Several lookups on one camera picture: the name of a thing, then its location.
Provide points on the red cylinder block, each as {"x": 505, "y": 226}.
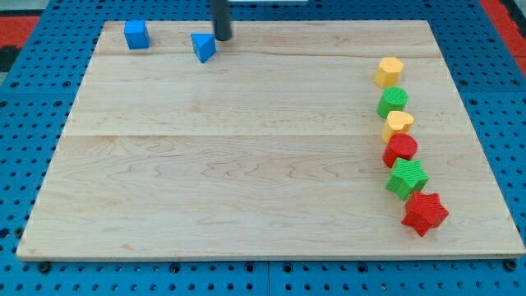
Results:
{"x": 401, "y": 146}

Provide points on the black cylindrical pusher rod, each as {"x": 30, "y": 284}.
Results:
{"x": 221, "y": 21}

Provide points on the blue triangular prism block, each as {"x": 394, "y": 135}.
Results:
{"x": 203, "y": 46}

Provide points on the green cylinder block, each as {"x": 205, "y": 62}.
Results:
{"x": 393, "y": 98}

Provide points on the light wooden board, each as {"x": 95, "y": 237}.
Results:
{"x": 271, "y": 150}

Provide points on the blue cube block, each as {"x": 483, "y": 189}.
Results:
{"x": 136, "y": 34}

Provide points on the green star block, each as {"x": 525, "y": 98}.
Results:
{"x": 406, "y": 177}

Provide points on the yellow heart block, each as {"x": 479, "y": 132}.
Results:
{"x": 396, "y": 122}

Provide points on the yellow hexagon block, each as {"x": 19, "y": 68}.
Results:
{"x": 388, "y": 72}

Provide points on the red star block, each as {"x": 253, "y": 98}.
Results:
{"x": 424, "y": 212}

